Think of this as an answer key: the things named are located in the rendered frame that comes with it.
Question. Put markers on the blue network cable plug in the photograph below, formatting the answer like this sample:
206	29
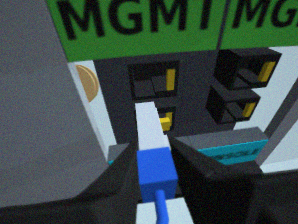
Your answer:
157	173

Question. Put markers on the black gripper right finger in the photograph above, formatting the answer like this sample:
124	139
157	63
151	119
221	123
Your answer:
219	194

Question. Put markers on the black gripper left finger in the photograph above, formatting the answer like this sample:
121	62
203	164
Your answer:
110	199

